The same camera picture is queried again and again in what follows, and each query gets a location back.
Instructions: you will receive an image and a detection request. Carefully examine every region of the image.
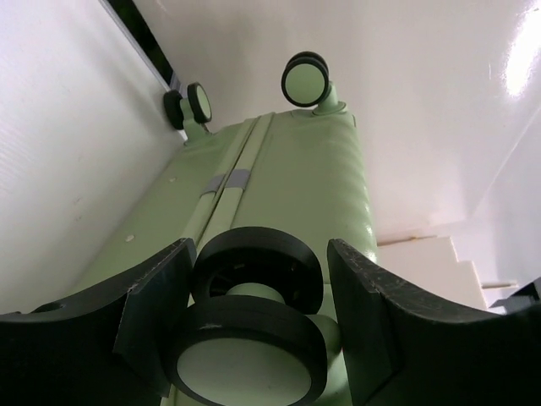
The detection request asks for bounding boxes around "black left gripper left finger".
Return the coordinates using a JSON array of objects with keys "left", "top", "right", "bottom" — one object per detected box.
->
[{"left": 1, "top": 239, "right": 196, "bottom": 405}]

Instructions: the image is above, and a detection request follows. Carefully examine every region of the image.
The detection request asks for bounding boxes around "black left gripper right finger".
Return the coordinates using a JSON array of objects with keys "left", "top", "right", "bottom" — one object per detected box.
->
[{"left": 327, "top": 239, "right": 540, "bottom": 405}]

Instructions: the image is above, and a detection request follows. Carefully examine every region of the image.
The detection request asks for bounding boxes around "green hard-shell suitcase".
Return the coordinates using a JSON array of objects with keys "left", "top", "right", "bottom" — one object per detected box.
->
[{"left": 75, "top": 51, "right": 380, "bottom": 406}]

